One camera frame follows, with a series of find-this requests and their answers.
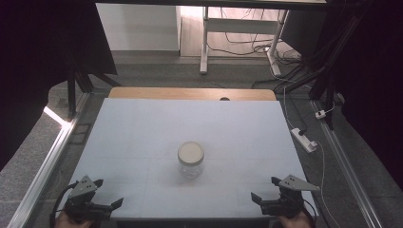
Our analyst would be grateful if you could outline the black curtain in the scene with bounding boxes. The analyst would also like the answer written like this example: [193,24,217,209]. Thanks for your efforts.
[0,0,118,172]
[317,0,403,191]

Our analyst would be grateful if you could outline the thin white cable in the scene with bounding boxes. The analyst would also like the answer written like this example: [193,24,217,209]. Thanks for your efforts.
[282,85,297,131]

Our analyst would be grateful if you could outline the black floor cables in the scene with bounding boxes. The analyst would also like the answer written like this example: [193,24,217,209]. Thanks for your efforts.
[207,8,303,66]

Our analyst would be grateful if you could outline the white power strip cable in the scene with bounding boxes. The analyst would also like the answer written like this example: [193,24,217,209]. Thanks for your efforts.
[316,140,342,228]

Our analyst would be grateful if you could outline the white table cover board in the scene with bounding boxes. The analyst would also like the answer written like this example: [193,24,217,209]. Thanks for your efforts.
[54,97,319,220]

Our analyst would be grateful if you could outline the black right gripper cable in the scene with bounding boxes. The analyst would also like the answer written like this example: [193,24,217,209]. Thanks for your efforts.
[302,199,318,220]

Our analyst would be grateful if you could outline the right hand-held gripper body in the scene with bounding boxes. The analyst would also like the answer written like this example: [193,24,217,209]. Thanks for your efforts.
[259,174,321,219]

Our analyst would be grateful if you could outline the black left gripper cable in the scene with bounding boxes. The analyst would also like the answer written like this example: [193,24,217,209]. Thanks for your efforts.
[48,180,80,228]

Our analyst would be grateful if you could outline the clear glass jar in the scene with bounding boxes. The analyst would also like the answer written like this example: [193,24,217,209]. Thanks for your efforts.
[178,157,204,181]

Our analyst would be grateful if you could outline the person's left hand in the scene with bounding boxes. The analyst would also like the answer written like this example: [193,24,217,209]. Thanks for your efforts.
[54,211,96,228]

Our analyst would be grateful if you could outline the aluminium rail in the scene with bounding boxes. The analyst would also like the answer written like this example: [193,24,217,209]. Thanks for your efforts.
[310,99,385,228]
[6,91,93,228]

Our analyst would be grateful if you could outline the beige round jar lid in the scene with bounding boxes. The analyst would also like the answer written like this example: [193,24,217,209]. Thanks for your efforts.
[177,141,205,166]

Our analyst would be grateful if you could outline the black metal stand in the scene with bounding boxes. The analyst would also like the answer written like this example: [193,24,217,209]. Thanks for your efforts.
[66,63,123,123]
[274,12,365,131]

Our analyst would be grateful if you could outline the white desk frame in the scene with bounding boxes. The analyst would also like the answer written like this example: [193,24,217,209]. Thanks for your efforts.
[199,6,290,77]

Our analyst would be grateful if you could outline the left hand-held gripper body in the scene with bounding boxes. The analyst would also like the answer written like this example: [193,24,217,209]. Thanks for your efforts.
[63,175,112,222]

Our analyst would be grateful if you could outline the white power strip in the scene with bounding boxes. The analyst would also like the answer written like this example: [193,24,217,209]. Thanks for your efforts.
[290,127,318,154]

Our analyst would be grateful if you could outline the person's right hand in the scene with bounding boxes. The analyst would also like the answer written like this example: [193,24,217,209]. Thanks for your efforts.
[278,211,313,228]

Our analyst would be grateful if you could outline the wooden table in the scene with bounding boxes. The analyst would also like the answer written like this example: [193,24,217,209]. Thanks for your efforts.
[107,86,278,102]

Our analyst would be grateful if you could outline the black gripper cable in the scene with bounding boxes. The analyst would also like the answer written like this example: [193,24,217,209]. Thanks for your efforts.
[302,199,318,220]
[48,180,80,228]

